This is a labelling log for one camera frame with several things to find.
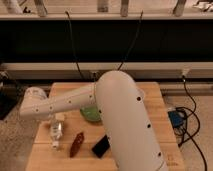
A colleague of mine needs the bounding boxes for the clear plastic bottle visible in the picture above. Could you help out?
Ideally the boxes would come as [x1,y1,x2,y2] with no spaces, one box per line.
[50,121,62,149]

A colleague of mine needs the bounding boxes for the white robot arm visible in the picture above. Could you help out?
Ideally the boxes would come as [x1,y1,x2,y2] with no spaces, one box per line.
[20,70,169,171]

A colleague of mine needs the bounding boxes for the green ceramic bowl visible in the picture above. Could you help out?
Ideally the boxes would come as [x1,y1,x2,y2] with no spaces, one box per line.
[80,106,101,122]

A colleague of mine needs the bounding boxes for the brown oblong object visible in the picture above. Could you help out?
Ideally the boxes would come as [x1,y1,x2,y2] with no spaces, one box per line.
[70,132,84,157]

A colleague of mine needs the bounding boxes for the black rectangular object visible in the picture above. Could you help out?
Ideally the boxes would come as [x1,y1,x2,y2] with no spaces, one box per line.
[92,136,110,158]

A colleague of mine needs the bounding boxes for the blue power device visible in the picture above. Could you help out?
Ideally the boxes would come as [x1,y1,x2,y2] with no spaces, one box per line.
[168,111,184,128]

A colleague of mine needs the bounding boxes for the black cable left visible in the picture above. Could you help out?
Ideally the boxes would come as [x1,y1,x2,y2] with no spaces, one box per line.
[64,10,88,82]

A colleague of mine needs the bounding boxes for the black cable right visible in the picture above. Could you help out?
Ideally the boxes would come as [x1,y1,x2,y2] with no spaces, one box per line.
[116,10,144,72]

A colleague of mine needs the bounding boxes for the black floor cable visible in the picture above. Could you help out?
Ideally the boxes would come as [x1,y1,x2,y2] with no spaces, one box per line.
[173,75,208,171]

